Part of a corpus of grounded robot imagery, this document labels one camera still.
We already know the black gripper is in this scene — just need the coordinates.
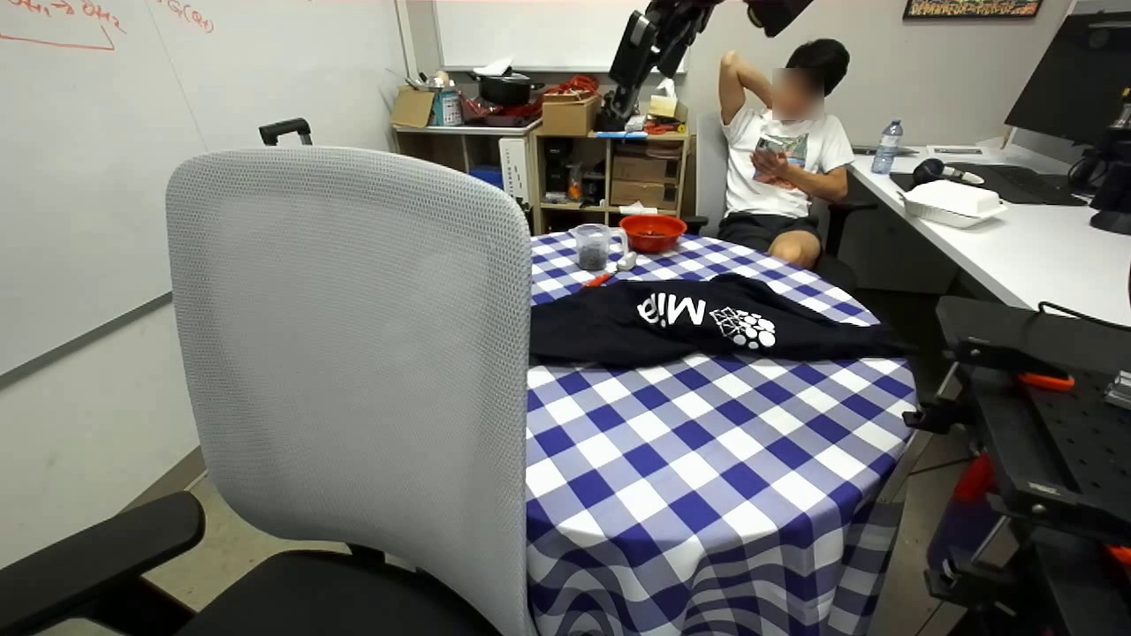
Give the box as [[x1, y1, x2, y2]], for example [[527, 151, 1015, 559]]
[[603, 0, 723, 102]]

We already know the black shirt with white print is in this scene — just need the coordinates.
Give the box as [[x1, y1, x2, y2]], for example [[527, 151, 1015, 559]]
[[527, 271, 909, 368]]

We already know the seated person in white shirt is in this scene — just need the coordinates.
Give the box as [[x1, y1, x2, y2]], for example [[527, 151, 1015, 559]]
[[715, 36, 857, 271]]

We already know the grey mesh office chair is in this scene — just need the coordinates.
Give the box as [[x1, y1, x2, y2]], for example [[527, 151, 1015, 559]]
[[0, 142, 537, 636]]

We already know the brown cardboard box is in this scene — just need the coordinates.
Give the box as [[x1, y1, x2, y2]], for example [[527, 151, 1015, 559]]
[[539, 94, 600, 138]]

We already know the framed whiteboard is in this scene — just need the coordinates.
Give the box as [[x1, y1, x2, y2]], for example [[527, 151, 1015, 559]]
[[431, 0, 695, 79]]

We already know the large cardboard box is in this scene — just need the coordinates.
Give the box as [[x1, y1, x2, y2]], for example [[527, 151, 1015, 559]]
[[612, 151, 685, 211]]

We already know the black pot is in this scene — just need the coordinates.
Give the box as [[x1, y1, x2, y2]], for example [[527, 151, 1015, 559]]
[[473, 67, 537, 109]]

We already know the wooden shelf unit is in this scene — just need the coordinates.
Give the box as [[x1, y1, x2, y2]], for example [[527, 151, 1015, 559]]
[[392, 116, 701, 236]]

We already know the white storage box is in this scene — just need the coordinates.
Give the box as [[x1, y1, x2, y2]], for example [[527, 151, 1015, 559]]
[[496, 135, 534, 207]]

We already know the red bowl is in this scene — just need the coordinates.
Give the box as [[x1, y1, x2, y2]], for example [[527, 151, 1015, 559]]
[[618, 211, 688, 260]]

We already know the clear plastic cup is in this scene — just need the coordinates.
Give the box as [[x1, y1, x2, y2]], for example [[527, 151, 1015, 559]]
[[567, 220, 616, 277]]

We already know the small open cardboard box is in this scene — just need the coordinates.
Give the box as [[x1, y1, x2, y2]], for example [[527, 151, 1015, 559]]
[[390, 87, 439, 135]]

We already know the clear water bottle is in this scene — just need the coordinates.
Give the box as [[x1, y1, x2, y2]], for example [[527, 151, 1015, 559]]
[[870, 116, 909, 177]]

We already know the white takeout container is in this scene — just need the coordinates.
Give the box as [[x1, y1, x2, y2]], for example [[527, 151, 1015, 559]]
[[902, 177, 1008, 231]]

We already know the black keyboard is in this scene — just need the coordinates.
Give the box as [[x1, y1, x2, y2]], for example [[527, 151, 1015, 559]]
[[952, 160, 1078, 208]]

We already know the blue white checkered tablecloth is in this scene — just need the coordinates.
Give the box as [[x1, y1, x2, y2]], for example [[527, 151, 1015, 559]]
[[523, 226, 927, 636]]

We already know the black computer monitor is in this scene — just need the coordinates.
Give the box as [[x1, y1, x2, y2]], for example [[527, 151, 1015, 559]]
[[1002, 6, 1131, 151]]

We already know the white desk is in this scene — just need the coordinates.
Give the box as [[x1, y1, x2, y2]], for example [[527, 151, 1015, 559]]
[[843, 138, 1131, 334]]

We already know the black robot cart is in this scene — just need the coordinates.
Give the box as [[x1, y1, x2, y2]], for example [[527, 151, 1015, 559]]
[[903, 295, 1131, 636]]

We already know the framed wall picture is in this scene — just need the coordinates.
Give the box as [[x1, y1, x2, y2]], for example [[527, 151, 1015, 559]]
[[902, 0, 1046, 22]]

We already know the orange handled clamp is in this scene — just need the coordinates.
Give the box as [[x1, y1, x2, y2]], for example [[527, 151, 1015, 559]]
[[1016, 368, 1078, 396]]

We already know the red handled clamp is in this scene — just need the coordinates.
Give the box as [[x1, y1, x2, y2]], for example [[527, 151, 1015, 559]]
[[952, 452, 1000, 508]]

